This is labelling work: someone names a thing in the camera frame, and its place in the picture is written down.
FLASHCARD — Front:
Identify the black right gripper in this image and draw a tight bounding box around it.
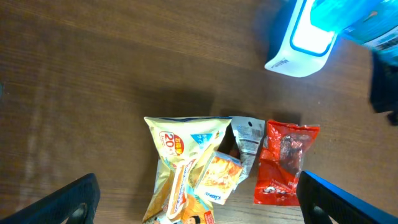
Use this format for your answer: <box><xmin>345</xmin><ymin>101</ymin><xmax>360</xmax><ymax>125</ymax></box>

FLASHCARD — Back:
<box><xmin>369</xmin><ymin>53</ymin><xmax>397</xmax><ymax>126</ymax></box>

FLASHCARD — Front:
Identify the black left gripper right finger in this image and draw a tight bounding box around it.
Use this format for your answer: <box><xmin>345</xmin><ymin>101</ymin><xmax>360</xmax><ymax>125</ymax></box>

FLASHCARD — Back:
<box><xmin>297</xmin><ymin>171</ymin><xmax>397</xmax><ymax>224</ymax></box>

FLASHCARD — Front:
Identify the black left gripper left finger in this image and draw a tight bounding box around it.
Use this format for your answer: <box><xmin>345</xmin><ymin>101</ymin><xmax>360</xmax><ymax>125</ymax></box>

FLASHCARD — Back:
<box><xmin>1</xmin><ymin>173</ymin><xmax>100</xmax><ymax>224</ymax></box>

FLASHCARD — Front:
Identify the blue mouthwash bottle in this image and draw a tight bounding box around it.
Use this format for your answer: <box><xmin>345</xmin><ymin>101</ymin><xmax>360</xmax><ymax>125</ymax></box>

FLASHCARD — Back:
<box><xmin>310</xmin><ymin>0</ymin><xmax>397</xmax><ymax>66</ymax></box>

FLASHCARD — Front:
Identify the red snack bag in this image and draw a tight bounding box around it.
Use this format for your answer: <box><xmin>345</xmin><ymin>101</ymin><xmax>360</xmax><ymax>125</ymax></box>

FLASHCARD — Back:
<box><xmin>253</xmin><ymin>120</ymin><xmax>320</xmax><ymax>206</ymax></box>

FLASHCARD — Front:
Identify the silver foil packet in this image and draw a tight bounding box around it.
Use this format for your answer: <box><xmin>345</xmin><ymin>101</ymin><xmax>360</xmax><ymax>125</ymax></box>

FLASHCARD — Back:
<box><xmin>231</xmin><ymin>116</ymin><xmax>266</xmax><ymax>190</ymax></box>

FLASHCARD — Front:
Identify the yellow chip bag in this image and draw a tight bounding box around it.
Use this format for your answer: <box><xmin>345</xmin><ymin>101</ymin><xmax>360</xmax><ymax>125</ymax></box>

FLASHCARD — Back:
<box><xmin>142</xmin><ymin>116</ymin><xmax>232</xmax><ymax>224</ymax></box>

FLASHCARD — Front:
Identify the small orange box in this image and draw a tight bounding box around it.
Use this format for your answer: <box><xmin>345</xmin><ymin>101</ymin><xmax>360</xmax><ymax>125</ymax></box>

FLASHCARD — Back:
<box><xmin>194</xmin><ymin>151</ymin><xmax>243</xmax><ymax>205</ymax></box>

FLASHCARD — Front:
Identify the white black barcode scanner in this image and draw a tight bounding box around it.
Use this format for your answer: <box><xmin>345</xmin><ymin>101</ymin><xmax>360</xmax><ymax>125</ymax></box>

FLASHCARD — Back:
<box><xmin>264</xmin><ymin>0</ymin><xmax>337</xmax><ymax>78</ymax></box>

